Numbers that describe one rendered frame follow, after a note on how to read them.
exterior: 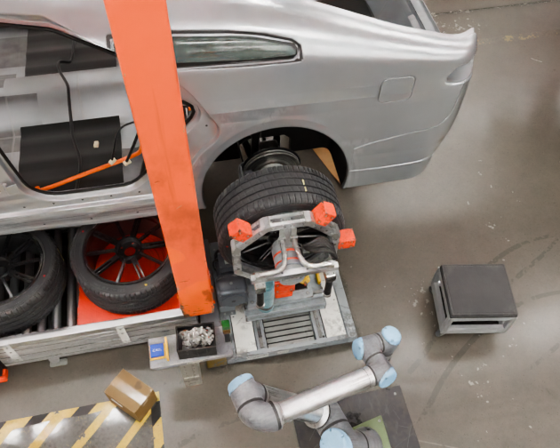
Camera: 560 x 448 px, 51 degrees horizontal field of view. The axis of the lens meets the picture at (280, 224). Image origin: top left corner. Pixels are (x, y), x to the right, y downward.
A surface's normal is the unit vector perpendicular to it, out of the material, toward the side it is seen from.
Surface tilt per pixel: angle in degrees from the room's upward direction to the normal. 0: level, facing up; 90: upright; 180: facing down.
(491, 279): 0
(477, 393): 0
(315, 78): 81
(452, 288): 0
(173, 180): 90
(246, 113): 90
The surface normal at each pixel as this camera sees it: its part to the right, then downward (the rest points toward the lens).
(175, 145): 0.20, 0.81
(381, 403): 0.03, -0.56
